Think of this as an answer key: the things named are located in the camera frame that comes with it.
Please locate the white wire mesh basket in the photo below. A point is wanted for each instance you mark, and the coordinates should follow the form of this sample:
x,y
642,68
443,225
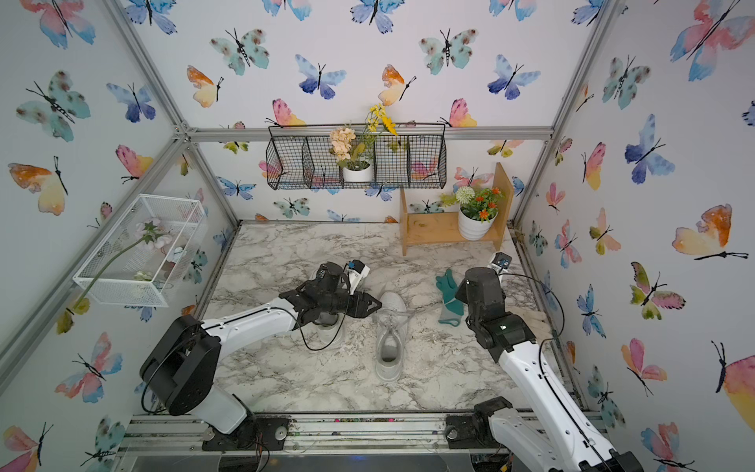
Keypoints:
x,y
145,253

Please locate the aluminium front rail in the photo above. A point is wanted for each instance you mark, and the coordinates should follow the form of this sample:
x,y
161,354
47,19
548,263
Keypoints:
x,y
153,443

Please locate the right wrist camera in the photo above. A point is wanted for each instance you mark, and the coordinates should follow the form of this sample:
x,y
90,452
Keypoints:
x,y
501,263

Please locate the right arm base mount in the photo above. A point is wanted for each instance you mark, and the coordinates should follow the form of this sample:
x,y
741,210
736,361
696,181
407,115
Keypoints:
x,y
478,428

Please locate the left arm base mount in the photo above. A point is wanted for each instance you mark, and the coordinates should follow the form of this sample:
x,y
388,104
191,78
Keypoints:
x,y
255,434

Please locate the black wire wall basket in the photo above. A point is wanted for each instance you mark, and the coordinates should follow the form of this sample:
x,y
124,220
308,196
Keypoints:
x,y
298,158

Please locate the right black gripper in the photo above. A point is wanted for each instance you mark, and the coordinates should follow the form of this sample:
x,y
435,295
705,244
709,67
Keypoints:
x,y
464,292

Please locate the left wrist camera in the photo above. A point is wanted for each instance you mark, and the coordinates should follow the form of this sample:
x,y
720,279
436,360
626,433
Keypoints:
x,y
356,271

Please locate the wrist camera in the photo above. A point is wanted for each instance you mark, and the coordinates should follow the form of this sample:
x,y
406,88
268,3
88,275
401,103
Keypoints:
x,y
501,263
356,271

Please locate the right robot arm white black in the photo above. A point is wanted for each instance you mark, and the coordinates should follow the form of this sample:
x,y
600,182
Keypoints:
x,y
571,442

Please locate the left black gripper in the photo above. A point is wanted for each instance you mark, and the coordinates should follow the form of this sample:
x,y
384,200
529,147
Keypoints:
x,y
362,314

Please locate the beige work glove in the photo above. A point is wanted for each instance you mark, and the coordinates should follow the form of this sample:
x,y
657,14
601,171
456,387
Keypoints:
x,y
536,320

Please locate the white sneaker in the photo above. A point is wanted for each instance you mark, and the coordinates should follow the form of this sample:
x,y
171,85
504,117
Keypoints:
x,y
392,321
330,329

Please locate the white pot orange flowers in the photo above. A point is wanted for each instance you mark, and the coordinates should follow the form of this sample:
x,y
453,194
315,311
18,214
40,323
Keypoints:
x,y
478,209

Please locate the white pot peach flowers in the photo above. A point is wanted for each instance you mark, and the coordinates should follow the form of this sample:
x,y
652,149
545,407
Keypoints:
x,y
356,152

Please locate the wooden shelf stand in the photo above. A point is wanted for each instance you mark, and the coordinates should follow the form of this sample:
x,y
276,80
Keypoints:
x,y
431,229

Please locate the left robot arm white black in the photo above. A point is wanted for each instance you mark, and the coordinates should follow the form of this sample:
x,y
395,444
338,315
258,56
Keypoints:
x,y
181,369

